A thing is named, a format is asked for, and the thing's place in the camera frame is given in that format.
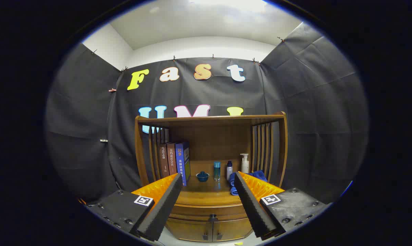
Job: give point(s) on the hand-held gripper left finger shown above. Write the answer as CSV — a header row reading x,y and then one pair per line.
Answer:
x,y
165,208

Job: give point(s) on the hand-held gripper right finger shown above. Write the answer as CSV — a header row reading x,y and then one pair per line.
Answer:
x,y
255,208

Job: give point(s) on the wooden drawer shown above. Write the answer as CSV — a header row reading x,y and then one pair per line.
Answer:
x,y
192,211

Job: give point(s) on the wooden cabinet door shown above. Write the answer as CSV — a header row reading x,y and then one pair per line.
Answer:
x,y
231,229
187,230

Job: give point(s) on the wooden countertop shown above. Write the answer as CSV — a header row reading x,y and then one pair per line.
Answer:
x,y
209,194

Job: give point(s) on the wooden cabinet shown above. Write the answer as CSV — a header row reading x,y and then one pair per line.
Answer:
x,y
212,138

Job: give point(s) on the folded blue towel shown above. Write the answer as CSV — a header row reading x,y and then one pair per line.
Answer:
x,y
260,175

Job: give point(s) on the white pump bottle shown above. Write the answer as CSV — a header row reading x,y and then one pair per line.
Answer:
x,y
245,166

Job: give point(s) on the white bottle blue cap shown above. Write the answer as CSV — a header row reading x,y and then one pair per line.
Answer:
x,y
229,172

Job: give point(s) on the thick blue book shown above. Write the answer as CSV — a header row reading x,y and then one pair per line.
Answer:
x,y
180,164

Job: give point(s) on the dark brown book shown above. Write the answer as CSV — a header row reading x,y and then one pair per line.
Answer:
x,y
163,160

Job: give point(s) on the dark blue lidded teacup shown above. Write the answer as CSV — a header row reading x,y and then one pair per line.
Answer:
x,y
202,177

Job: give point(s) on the reddish brown book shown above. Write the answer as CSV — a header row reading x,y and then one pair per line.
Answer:
x,y
171,159

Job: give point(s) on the teal clear bottle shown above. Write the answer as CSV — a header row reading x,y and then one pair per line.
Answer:
x,y
217,171

